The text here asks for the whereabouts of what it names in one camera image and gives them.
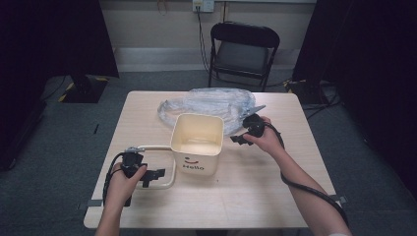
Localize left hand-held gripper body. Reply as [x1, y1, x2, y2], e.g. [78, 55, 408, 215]
[121, 147, 146, 180]

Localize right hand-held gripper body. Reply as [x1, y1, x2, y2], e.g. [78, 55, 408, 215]
[240, 104, 268, 138]

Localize cream bin rim ring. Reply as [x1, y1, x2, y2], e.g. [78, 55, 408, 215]
[132, 145, 177, 191]

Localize cream plastic trash bin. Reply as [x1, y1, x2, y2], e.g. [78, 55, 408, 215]
[170, 112, 225, 176]

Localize clear plastic bag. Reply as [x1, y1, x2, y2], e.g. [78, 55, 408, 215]
[156, 87, 257, 137]

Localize person's right hand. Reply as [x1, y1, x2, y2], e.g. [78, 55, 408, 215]
[244, 116, 285, 158]

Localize person's left hand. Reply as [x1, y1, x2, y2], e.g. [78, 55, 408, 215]
[105, 163, 149, 207]

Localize grey tape strip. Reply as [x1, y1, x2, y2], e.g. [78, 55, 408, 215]
[78, 199, 103, 210]
[328, 195, 348, 205]

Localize black stand base striped tape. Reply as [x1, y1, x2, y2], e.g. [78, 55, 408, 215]
[283, 79, 326, 105]
[58, 74, 109, 104]

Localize black folding chair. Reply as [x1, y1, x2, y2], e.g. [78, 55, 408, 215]
[208, 21, 281, 92]

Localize black curtain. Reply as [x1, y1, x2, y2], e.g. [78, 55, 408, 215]
[292, 0, 417, 198]
[0, 0, 120, 171]

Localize black floor cables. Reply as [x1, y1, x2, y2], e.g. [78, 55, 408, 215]
[303, 83, 342, 121]

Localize right hand-held gripper cable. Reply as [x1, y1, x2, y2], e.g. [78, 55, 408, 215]
[262, 121, 350, 227]

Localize white wall socket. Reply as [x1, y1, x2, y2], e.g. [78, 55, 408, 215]
[192, 0, 215, 14]

